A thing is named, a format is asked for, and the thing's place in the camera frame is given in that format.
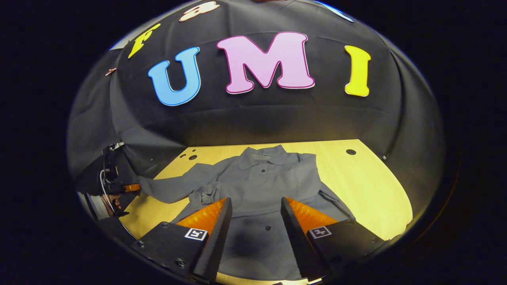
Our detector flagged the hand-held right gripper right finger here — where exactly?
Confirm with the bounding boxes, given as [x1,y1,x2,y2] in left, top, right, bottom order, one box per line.
[280,197,387,279]

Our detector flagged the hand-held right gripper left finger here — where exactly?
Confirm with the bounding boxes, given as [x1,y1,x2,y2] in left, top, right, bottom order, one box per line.
[133,197,233,282]

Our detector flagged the grey button shirt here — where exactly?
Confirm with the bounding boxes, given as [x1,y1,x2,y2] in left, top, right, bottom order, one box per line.
[137,144,357,281]

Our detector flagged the black backdrop cloth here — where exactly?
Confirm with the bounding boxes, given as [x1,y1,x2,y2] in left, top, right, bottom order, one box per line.
[67,0,446,222]

